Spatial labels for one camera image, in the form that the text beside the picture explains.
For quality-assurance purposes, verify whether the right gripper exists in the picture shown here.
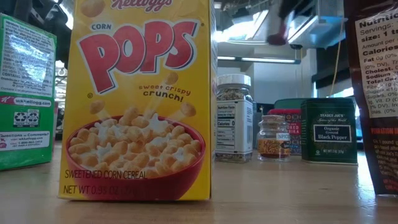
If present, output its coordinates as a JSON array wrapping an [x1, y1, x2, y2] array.
[[267, 0, 315, 46]]

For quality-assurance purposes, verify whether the white-cap spice jar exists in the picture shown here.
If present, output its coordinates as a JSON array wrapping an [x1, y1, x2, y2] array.
[[215, 73, 254, 164]]

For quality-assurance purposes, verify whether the green cereal box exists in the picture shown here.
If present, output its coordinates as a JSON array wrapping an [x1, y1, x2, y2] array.
[[0, 12, 58, 171]]

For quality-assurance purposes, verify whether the ceiling light strip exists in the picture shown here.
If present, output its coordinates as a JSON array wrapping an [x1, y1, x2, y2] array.
[[217, 55, 302, 65]]

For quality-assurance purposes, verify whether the teal plastic bin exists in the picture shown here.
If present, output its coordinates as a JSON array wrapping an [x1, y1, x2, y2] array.
[[273, 97, 312, 110]]

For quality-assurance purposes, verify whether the red-lid paprika tin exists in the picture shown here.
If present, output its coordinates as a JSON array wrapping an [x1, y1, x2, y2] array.
[[267, 108, 302, 156]]

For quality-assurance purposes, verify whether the cork glass spice jar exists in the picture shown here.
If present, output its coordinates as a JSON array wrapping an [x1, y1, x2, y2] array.
[[257, 114, 292, 162]]

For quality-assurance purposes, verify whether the dark green black pepper tin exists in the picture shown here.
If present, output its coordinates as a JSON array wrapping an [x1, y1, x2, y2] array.
[[300, 98, 358, 165]]

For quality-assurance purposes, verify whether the yellow Corn Pops cereal box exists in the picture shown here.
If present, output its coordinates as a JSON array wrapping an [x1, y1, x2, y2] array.
[[57, 0, 218, 202]]

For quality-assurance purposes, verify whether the brown pouch with nutrition label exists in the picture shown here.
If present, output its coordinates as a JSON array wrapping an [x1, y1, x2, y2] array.
[[343, 0, 398, 196]]

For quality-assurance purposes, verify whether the yellow hanging cord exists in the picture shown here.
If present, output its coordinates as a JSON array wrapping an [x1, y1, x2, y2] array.
[[329, 18, 345, 98]]

